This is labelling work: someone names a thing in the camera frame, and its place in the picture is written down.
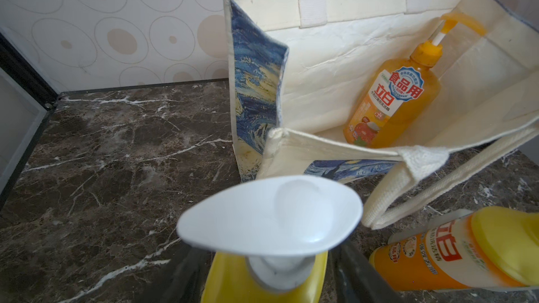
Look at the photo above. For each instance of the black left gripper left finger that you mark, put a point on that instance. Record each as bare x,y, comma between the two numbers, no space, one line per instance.
182,279

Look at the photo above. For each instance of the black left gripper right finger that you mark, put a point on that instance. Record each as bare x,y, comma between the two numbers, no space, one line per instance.
355,278

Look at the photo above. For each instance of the yellow pump dish soap bottle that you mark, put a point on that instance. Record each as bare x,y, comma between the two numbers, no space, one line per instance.
271,237

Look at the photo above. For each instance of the orange bottle yellow cap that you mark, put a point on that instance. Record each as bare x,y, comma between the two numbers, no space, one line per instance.
494,248

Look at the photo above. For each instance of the orange pump dish soap bottle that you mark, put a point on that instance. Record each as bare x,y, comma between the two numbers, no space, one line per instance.
401,90

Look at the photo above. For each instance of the cream starry night tote bag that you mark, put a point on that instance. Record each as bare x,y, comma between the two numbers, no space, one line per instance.
298,68

